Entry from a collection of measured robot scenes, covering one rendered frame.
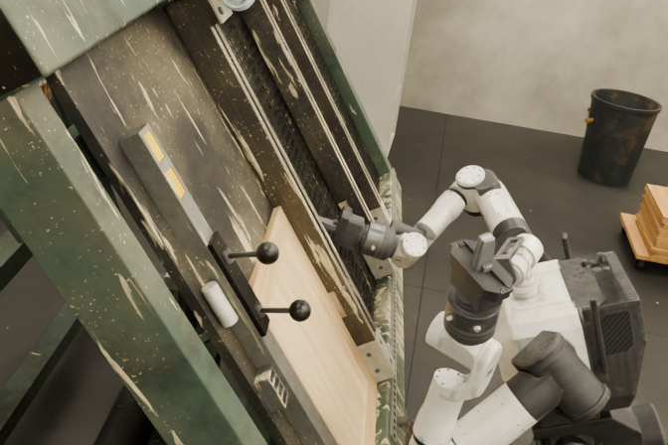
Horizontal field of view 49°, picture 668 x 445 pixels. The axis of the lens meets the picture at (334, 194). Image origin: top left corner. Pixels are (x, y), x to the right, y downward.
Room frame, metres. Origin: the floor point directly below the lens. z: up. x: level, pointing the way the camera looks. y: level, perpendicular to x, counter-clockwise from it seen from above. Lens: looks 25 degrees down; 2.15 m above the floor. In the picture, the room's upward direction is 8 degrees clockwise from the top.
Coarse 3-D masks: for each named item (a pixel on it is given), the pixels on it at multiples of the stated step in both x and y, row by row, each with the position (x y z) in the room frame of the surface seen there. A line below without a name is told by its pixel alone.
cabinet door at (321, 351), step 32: (288, 224) 1.54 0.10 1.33; (288, 256) 1.44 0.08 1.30; (256, 288) 1.20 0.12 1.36; (288, 288) 1.35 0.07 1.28; (320, 288) 1.52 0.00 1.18; (288, 320) 1.26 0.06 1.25; (320, 320) 1.42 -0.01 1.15; (288, 352) 1.19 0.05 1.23; (320, 352) 1.33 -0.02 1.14; (352, 352) 1.50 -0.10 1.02; (320, 384) 1.24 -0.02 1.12; (352, 384) 1.40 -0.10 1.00; (352, 416) 1.30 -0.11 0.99
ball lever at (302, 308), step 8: (256, 304) 1.09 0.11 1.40; (296, 304) 1.03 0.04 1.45; (304, 304) 1.03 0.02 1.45; (256, 312) 1.08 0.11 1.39; (264, 312) 1.08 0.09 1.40; (272, 312) 1.07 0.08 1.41; (280, 312) 1.06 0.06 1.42; (288, 312) 1.05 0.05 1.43; (296, 312) 1.02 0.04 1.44; (304, 312) 1.02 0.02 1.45; (296, 320) 1.02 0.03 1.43; (304, 320) 1.02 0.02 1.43
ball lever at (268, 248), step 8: (224, 248) 1.09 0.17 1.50; (256, 248) 1.04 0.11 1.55; (264, 248) 1.03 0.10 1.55; (272, 248) 1.03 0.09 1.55; (224, 256) 1.08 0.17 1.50; (232, 256) 1.08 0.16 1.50; (240, 256) 1.07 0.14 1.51; (248, 256) 1.06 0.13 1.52; (256, 256) 1.03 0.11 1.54; (264, 256) 1.02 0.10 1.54; (272, 256) 1.02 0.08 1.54
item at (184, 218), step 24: (120, 144) 1.07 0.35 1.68; (144, 144) 1.07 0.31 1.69; (144, 168) 1.07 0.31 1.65; (168, 168) 1.10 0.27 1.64; (168, 192) 1.07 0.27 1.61; (168, 216) 1.07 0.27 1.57; (192, 216) 1.08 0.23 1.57; (192, 240) 1.07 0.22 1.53; (216, 264) 1.07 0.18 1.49; (240, 312) 1.07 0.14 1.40; (240, 336) 1.07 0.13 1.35; (264, 336) 1.08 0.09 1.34; (264, 360) 1.07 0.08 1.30; (288, 384) 1.06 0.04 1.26; (288, 408) 1.06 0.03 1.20; (312, 408) 1.10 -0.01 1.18; (312, 432) 1.06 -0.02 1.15
